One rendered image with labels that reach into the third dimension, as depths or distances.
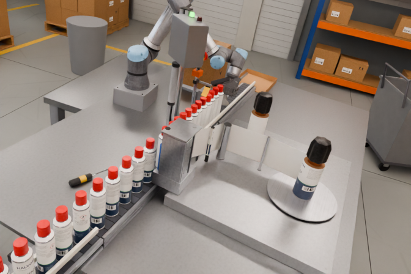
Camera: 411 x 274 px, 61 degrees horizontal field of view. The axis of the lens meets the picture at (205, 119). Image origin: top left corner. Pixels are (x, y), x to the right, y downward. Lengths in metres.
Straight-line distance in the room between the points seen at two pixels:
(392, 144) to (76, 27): 3.45
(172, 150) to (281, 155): 0.53
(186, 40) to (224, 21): 4.85
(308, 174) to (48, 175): 1.08
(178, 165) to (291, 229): 0.50
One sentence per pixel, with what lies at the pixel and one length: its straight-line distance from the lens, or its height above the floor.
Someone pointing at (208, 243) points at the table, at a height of 0.83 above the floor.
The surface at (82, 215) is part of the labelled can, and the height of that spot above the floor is 1.02.
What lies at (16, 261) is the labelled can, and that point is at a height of 1.04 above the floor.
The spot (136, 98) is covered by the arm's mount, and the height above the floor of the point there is 0.91.
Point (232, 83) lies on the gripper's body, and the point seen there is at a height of 1.07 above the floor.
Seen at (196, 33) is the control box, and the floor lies 1.44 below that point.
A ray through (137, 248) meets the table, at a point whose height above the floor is 0.83.
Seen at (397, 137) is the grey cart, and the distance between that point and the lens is 3.63.
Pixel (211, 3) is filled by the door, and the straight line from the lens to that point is 6.34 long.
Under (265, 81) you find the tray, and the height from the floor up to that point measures 0.83.
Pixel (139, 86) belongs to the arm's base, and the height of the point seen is 0.96.
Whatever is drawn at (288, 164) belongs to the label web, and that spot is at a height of 0.97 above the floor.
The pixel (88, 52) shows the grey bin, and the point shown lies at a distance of 4.31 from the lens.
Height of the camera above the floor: 1.86
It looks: 30 degrees down
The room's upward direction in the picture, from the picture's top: 11 degrees clockwise
